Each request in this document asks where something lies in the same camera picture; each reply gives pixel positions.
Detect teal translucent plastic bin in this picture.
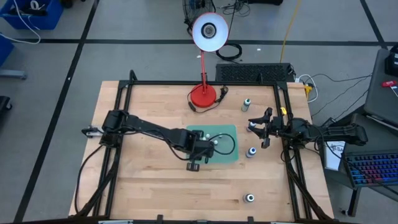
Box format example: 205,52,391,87
185,124,239,165

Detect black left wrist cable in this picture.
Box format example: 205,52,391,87
205,133,236,164

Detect red desk lamp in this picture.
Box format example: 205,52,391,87
189,11,230,109

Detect black floor fan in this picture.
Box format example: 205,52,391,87
182,0,217,35

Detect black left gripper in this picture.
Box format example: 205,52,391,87
186,130,215,172

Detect grey floor bracket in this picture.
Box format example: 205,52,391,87
0,69,28,80

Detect large blue storage bin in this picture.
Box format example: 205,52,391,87
0,0,65,31

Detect silver arm base bracket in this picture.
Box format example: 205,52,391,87
81,125,104,138

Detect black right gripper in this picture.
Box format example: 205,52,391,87
248,107,285,149

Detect white looped cable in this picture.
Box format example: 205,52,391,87
297,73,320,104

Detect black coiled cable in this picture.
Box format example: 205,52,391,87
215,42,243,62

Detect black aluminium table frame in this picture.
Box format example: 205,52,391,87
73,70,335,224

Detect black lamp power cord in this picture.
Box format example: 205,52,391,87
186,86,229,114

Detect colourful keyboard right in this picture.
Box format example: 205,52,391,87
340,113,398,189

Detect white paper sheet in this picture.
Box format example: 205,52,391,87
323,139,346,171

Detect black device on table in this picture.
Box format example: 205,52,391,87
384,44,398,78

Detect black arm base cable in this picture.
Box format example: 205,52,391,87
73,143,106,215

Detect white floor cable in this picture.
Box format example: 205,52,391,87
0,0,42,45

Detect yellow cable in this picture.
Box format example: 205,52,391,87
279,0,303,63

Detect grey side table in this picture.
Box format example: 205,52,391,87
363,48,398,127

